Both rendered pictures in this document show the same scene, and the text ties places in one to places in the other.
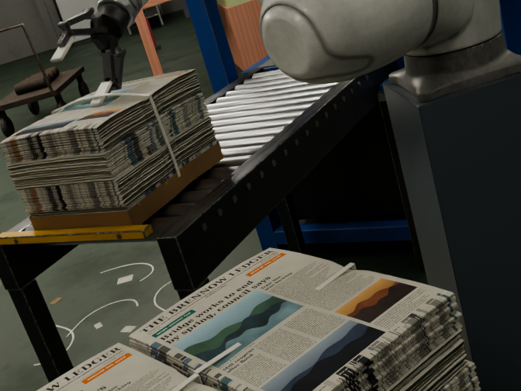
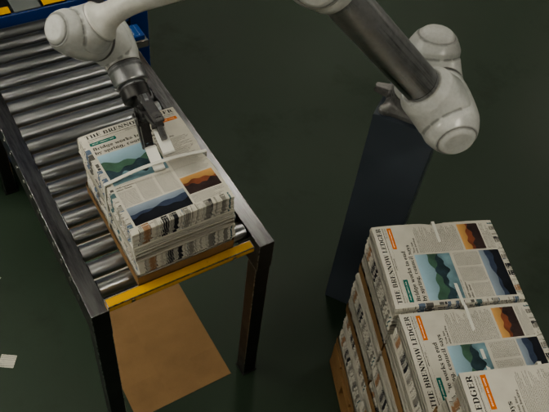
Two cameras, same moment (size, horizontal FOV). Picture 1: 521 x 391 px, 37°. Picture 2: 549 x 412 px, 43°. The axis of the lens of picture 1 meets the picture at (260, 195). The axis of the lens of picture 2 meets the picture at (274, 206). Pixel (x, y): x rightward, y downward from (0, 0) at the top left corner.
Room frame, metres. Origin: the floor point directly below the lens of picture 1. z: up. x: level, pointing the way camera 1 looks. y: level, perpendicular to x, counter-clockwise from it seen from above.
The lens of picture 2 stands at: (0.98, 1.33, 2.39)
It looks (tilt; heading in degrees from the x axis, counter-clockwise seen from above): 50 degrees down; 290
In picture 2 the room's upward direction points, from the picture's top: 8 degrees clockwise
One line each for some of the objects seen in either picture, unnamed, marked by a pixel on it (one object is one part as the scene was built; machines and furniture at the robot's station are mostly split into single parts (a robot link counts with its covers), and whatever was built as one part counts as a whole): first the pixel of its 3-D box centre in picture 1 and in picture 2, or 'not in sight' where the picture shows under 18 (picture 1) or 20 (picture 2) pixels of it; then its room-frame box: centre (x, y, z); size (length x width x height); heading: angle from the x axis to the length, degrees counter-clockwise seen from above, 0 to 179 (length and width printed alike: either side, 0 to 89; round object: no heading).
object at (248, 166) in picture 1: (310, 137); (167, 114); (1.95, -0.17, 0.74); 1.34 x 0.05 x 0.12; 147
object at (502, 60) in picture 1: (450, 56); (410, 96); (1.20, -0.36, 1.03); 0.22 x 0.18 x 0.06; 1
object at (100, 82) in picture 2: (260, 110); (74, 91); (2.25, -0.07, 0.77); 0.47 x 0.05 x 0.05; 57
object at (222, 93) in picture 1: (160, 154); (20, 160); (2.23, 0.25, 0.74); 1.34 x 0.05 x 0.12; 147
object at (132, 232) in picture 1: (68, 235); (182, 275); (1.54, 0.41, 0.81); 0.43 x 0.03 x 0.02; 57
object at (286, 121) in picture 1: (229, 134); (95, 127); (2.09, 0.04, 0.77); 0.47 x 0.05 x 0.05; 57
